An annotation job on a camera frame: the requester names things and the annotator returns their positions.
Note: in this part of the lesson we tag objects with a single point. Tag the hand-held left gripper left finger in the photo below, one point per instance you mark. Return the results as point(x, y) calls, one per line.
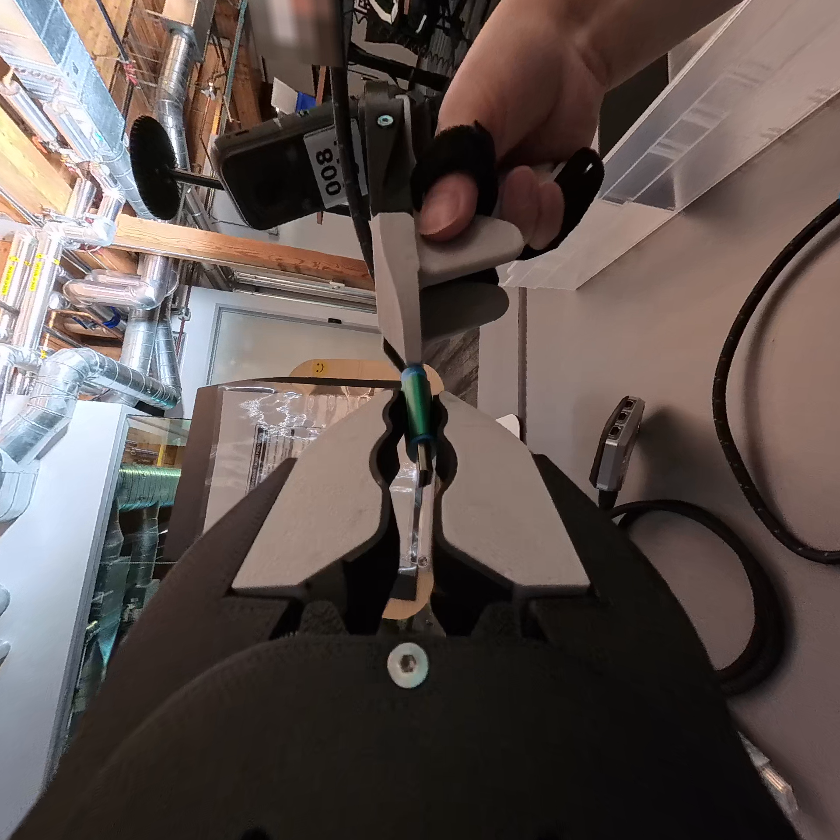
point(315, 512)

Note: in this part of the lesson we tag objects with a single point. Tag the silver insulated pipes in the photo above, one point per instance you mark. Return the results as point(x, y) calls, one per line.
point(118, 282)

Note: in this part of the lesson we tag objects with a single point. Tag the person's right hand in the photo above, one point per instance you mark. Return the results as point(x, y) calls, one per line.
point(538, 79)

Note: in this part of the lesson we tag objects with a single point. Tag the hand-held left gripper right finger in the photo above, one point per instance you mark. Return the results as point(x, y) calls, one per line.
point(512, 518)

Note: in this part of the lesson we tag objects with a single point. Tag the green corrugated duct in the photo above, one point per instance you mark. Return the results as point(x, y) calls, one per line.
point(148, 489)

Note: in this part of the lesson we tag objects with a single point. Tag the clear plastic bin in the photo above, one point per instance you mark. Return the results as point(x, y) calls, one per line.
point(722, 131)

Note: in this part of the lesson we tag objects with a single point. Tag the person's right forearm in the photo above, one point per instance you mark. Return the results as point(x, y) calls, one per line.
point(676, 26)

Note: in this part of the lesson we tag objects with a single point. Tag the white monitor stand base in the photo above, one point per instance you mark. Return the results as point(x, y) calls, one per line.
point(510, 425)

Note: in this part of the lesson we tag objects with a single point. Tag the silver rectangular duct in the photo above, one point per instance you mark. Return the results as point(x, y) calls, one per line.
point(65, 79)

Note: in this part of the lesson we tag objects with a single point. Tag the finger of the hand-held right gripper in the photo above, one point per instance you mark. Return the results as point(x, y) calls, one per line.
point(397, 275)
point(466, 308)

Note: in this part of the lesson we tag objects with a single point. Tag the black round fan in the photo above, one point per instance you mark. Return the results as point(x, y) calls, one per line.
point(152, 167)

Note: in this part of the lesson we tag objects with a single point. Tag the grey port hub adapter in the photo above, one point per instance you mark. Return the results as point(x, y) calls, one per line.
point(617, 446)

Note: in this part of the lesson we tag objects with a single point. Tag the silver round duct pipe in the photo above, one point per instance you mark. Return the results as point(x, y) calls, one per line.
point(65, 387)

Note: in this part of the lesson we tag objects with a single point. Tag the silver flexible duct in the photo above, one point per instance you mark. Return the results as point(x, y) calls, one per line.
point(176, 98)

